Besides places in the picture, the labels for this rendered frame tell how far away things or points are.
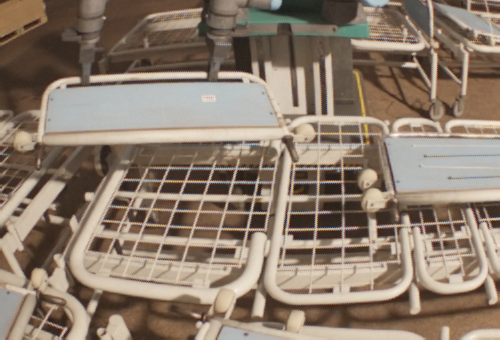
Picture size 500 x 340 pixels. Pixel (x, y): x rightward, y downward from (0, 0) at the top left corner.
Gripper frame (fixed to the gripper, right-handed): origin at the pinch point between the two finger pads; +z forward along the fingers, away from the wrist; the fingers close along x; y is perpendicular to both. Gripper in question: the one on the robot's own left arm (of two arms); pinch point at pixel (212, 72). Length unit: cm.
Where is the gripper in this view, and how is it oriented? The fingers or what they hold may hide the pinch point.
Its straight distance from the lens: 156.5
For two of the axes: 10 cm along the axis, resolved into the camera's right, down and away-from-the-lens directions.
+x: 2.5, 6.0, -7.6
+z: -1.5, 8.0, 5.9
